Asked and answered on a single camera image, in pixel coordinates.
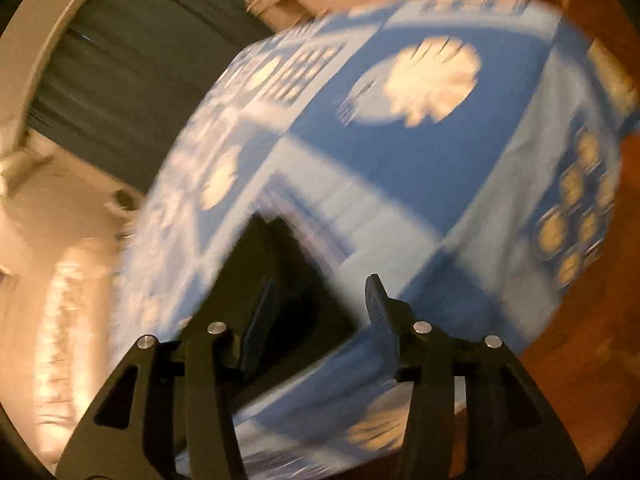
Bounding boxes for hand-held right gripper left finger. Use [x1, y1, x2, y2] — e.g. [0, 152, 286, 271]
[55, 277, 278, 480]

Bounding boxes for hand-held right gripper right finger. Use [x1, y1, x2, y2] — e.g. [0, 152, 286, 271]
[365, 274, 586, 480]

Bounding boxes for black pants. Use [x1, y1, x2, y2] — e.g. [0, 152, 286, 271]
[220, 214, 362, 403]

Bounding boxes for blue patterned blanket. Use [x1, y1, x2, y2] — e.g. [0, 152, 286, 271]
[114, 0, 640, 480]

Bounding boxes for dark curtain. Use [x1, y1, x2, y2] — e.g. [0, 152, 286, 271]
[27, 0, 281, 196]

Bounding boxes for white curved moulding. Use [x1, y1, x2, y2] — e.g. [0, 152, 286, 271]
[0, 0, 118, 136]

